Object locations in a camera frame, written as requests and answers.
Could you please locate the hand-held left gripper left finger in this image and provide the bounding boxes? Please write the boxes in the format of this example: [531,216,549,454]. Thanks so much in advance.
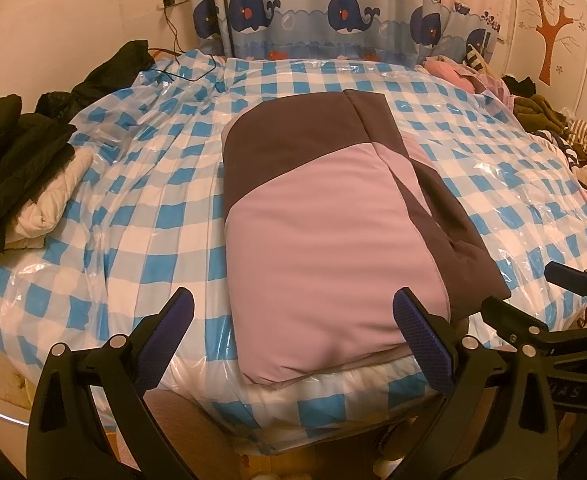
[26,287,195,480]

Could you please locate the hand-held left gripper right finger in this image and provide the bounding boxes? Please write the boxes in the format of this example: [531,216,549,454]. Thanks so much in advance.
[392,287,559,480]

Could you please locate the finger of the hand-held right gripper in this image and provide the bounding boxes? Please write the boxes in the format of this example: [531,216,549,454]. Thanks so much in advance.
[546,261,587,311]
[481,297,587,361]

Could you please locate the pink and grey jacket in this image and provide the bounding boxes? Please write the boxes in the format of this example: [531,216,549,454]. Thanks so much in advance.
[222,89,511,386]

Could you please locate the pink clothes pile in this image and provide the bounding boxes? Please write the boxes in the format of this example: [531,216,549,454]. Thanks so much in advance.
[423,56,514,111]

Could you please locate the blue checkered bed cover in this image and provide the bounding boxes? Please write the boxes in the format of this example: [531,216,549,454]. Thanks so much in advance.
[0,50,587,461]

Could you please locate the olive green cloth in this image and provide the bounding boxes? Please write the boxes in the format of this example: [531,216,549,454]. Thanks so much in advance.
[516,94,569,133]

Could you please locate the white padded jacket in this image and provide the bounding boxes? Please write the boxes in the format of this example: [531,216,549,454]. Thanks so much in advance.
[6,147,96,250]

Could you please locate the black and white striped cloth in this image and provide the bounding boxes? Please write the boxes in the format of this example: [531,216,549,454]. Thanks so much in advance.
[466,42,489,73]

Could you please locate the large black jacket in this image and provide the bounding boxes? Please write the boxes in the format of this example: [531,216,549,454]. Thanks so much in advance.
[0,94,78,253]

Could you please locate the small black jacket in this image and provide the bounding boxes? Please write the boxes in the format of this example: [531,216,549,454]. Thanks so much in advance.
[36,41,156,121]

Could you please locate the whale print curtain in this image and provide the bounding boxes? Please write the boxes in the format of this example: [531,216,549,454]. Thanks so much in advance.
[186,0,517,68]

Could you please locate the black power cable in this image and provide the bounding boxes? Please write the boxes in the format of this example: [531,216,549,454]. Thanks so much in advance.
[160,5,224,83]

